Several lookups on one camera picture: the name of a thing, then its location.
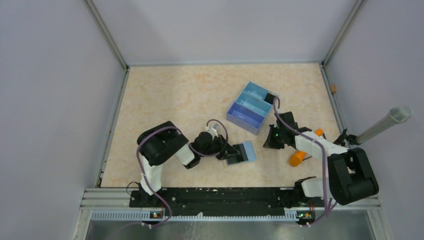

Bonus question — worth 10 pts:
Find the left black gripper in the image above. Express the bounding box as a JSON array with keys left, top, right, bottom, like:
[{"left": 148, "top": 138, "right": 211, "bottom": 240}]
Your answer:
[{"left": 199, "top": 134, "right": 240, "bottom": 160}]

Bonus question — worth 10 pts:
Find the beige card holder wallet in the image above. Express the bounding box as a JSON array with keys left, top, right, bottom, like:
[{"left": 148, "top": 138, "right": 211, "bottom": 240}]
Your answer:
[{"left": 224, "top": 141, "right": 258, "bottom": 167}]

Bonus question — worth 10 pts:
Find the blue three-compartment box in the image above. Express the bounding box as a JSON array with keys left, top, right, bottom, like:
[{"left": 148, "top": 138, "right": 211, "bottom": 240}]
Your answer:
[{"left": 226, "top": 81, "right": 278, "bottom": 135}]

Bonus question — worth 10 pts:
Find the black credit card stack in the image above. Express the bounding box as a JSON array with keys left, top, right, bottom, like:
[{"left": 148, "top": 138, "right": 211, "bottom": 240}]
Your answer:
[{"left": 264, "top": 92, "right": 277, "bottom": 105}]

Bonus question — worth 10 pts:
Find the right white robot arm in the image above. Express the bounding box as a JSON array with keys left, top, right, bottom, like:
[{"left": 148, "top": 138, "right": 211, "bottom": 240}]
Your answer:
[{"left": 263, "top": 111, "right": 380, "bottom": 206}]

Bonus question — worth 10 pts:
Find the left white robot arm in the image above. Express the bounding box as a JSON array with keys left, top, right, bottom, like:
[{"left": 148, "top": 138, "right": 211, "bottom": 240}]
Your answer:
[{"left": 136, "top": 119, "right": 246, "bottom": 207}]

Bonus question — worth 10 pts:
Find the orange cylindrical object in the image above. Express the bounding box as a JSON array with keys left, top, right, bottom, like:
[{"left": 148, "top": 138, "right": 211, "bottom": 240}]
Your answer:
[{"left": 288, "top": 129, "right": 324, "bottom": 167}]

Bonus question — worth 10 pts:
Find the small tan block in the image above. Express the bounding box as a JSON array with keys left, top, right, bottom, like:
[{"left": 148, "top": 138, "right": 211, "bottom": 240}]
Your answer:
[{"left": 329, "top": 84, "right": 337, "bottom": 94}]

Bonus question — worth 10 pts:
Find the silver microphone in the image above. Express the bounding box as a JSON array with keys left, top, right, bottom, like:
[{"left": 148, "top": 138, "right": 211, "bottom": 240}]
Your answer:
[{"left": 334, "top": 105, "right": 414, "bottom": 147}]

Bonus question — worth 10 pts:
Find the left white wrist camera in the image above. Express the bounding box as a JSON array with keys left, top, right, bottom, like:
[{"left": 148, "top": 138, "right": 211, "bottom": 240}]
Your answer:
[{"left": 205, "top": 122, "right": 220, "bottom": 137}]

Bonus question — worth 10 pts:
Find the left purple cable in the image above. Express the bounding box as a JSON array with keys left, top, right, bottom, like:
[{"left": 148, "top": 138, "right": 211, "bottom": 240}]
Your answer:
[{"left": 103, "top": 119, "right": 229, "bottom": 240}]

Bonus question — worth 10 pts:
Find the purple cable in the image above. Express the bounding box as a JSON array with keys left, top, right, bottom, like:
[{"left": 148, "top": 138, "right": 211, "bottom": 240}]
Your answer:
[
  {"left": 103, "top": 119, "right": 229, "bottom": 240},
  {"left": 272, "top": 96, "right": 338, "bottom": 227}
]

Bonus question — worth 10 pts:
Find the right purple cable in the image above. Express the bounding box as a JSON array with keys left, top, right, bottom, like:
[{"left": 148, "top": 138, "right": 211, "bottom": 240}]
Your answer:
[{"left": 272, "top": 96, "right": 338, "bottom": 227}]

